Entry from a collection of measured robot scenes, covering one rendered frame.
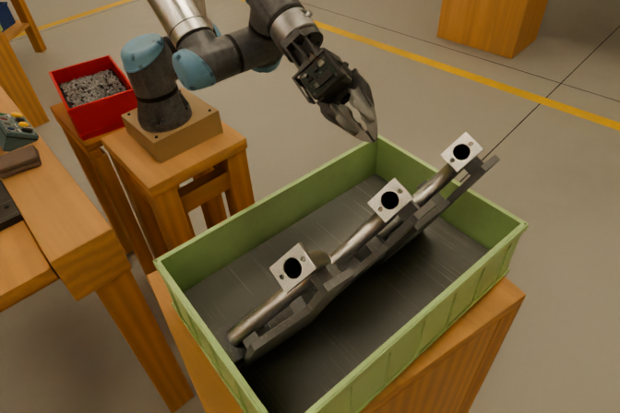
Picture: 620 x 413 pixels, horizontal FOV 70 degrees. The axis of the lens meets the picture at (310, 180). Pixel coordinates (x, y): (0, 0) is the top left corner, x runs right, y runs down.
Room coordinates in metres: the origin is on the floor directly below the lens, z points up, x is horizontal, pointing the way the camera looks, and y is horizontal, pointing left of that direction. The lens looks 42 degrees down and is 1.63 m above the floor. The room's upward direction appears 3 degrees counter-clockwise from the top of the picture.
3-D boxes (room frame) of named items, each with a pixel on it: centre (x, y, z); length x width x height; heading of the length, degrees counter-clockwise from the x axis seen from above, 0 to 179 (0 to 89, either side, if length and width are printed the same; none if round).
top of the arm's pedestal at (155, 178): (1.10, 0.41, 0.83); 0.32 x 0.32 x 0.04; 40
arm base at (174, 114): (1.10, 0.41, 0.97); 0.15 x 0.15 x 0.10
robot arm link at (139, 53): (1.11, 0.41, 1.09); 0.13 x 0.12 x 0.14; 125
